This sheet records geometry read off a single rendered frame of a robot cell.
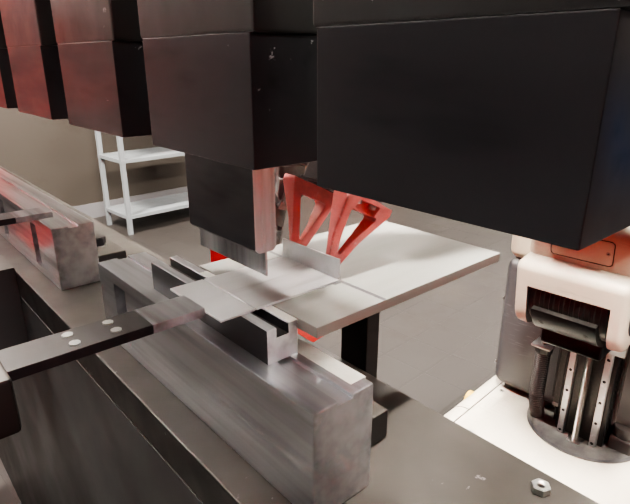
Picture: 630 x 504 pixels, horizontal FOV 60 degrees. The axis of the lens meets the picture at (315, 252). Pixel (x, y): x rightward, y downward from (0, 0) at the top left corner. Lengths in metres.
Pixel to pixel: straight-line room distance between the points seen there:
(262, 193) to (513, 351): 1.32
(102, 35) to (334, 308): 0.30
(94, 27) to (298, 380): 0.35
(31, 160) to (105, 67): 3.96
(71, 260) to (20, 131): 3.59
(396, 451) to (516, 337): 1.16
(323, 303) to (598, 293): 0.79
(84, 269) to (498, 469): 0.63
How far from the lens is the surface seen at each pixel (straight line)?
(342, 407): 0.40
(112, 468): 0.78
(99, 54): 0.54
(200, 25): 0.38
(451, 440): 0.53
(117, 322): 0.45
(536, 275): 1.21
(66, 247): 0.86
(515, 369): 1.68
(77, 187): 4.62
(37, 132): 4.47
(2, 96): 0.91
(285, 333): 0.43
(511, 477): 0.50
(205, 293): 0.49
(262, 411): 0.44
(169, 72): 0.42
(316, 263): 0.53
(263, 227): 0.41
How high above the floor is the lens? 1.20
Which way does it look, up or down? 20 degrees down
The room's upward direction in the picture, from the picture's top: straight up
